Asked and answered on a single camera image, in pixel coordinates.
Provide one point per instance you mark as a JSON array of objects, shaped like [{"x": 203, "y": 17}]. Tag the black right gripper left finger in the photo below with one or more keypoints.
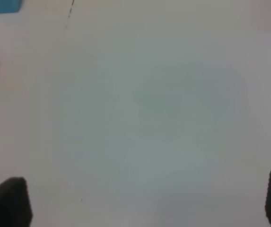
[{"x": 15, "y": 206}]

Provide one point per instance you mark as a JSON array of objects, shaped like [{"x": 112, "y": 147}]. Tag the template blue cube block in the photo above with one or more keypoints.
[{"x": 10, "y": 6}]

